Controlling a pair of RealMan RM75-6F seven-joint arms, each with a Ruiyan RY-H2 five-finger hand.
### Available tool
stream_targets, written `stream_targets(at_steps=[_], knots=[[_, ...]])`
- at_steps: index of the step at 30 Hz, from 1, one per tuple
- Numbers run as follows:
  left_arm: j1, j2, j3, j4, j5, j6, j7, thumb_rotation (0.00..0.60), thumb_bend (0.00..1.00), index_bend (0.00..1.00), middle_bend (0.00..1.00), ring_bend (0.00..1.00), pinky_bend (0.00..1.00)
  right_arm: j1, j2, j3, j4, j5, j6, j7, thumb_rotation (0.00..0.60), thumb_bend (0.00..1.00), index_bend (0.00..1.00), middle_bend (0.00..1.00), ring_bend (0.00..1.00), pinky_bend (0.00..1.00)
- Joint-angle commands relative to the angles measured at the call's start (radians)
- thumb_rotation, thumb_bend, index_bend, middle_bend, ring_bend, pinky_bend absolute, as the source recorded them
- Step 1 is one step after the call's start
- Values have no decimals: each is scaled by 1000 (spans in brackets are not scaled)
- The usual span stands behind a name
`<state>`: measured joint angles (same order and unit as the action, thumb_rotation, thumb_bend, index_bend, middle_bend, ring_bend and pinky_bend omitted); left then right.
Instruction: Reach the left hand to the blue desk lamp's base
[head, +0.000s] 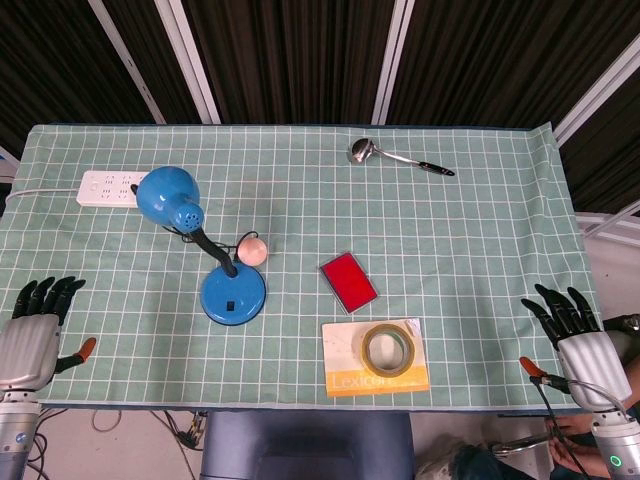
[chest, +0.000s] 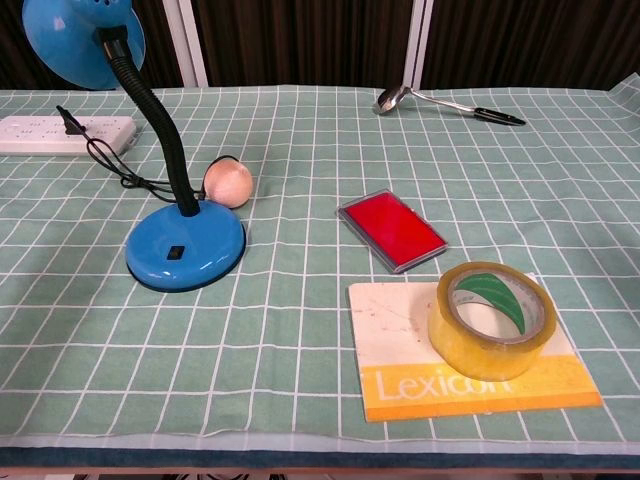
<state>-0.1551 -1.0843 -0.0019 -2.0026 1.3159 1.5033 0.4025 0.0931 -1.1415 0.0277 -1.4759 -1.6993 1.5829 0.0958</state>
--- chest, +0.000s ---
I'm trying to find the blue desk lamp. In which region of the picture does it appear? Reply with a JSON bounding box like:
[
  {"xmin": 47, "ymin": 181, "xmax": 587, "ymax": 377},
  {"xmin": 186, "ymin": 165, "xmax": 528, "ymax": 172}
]
[{"xmin": 20, "ymin": 0, "xmax": 248, "ymax": 294}]

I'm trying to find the white power strip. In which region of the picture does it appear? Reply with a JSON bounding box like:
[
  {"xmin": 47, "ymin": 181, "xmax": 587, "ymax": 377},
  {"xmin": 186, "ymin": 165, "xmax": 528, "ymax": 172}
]
[{"xmin": 0, "ymin": 115, "xmax": 138, "ymax": 157}]

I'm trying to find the red ink stamp pad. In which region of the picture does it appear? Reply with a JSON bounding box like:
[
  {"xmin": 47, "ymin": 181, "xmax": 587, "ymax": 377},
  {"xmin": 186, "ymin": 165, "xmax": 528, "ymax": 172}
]
[{"xmin": 335, "ymin": 188, "xmax": 449, "ymax": 275}]

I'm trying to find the green grid tablecloth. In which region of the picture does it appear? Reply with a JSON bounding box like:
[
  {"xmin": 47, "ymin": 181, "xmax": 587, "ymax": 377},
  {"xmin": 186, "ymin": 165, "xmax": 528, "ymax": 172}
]
[{"xmin": 0, "ymin": 72, "xmax": 640, "ymax": 456}]

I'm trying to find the peach coloured ball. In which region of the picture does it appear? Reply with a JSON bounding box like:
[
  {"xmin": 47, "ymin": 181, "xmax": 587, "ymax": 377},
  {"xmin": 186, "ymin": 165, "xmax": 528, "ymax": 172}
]
[{"xmin": 203, "ymin": 156, "xmax": 255, "ymax": 209}]

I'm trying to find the white yellow Lexicon book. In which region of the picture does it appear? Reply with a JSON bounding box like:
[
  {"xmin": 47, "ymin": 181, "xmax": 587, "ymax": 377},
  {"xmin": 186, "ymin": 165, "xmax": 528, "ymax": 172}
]
[{"xmin": 347, "ymin": 272, "xmax": 604, "ymax": 424}]

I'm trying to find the clear packing tape roll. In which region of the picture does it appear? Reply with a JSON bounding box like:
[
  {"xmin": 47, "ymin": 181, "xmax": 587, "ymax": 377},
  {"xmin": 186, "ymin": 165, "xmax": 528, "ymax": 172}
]
[{"xmin": 427, "ymin": 261, "xmax": 558, "ymax": 382}]

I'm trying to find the steel ladle black handle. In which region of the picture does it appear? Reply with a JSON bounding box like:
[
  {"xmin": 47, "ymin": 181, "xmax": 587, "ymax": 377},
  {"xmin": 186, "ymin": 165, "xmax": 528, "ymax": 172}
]
[{"xmin": 374, "ymin": 84, "xmax": 527, "ymax": 127}]

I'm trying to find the white frame post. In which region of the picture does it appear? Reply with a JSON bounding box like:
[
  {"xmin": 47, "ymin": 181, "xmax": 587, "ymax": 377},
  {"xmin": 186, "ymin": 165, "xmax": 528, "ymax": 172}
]
[
  {"xmin": 163, "ymin": 0, "xmax": 209, "ymax": 89},
  {"xmin": 406, "ymin": 0, "xmax": 436, "ymax": 92}
]

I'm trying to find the black lamp cord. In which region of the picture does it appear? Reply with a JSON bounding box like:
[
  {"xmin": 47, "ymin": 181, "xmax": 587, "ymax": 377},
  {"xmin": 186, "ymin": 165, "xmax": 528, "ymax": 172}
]
[{"xmin": 55, "ymin": 104, "xmax": 207, "ymax": 202}]

